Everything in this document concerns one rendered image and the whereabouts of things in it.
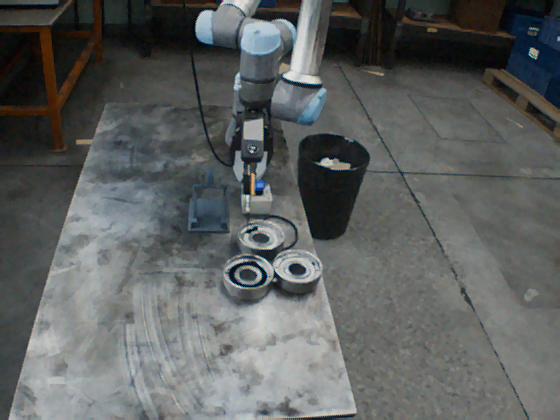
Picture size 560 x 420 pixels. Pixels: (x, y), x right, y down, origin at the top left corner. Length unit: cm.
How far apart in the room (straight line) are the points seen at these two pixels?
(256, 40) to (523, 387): 172
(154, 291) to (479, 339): 156
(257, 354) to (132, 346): 24
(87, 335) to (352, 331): 133
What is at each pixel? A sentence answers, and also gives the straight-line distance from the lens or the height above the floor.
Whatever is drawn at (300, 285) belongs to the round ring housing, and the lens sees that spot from 108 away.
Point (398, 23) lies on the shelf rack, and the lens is 471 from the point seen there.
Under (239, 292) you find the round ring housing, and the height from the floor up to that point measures 83.
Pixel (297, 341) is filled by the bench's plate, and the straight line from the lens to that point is 102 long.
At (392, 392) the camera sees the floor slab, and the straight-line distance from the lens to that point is 200.
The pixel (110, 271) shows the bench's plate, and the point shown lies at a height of 80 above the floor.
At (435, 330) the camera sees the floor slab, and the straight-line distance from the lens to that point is 226.
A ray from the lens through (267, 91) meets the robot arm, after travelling 107.
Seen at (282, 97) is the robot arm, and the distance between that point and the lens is 146.
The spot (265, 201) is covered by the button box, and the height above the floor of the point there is 84.
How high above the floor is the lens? 159
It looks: 36 degrees down
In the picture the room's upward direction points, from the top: 8 degrees clockwise
